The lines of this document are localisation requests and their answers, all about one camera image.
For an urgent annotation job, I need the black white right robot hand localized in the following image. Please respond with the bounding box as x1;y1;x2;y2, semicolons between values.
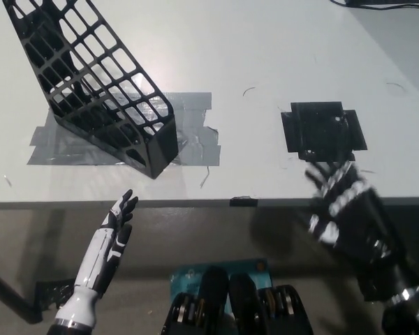
304;161;406;267

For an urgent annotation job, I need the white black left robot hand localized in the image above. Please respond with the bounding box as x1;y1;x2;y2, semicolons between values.
72;189;140;302

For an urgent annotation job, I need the black mesh file shelf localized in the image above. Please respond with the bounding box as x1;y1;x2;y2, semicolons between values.
1;0;179;181

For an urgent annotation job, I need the black floor tape patch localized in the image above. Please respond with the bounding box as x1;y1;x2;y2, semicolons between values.
36;278;77;311

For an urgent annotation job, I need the square black tape patch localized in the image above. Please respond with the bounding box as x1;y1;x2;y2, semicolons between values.
280;100;368;162

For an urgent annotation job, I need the black slanted table leg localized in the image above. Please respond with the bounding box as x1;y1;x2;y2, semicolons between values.
0;268;43;324

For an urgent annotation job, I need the flat black device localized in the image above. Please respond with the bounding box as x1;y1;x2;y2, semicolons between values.
345;0;419;8

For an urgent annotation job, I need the grey duct tape patch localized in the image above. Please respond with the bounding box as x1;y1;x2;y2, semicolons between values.
27;91;221;167

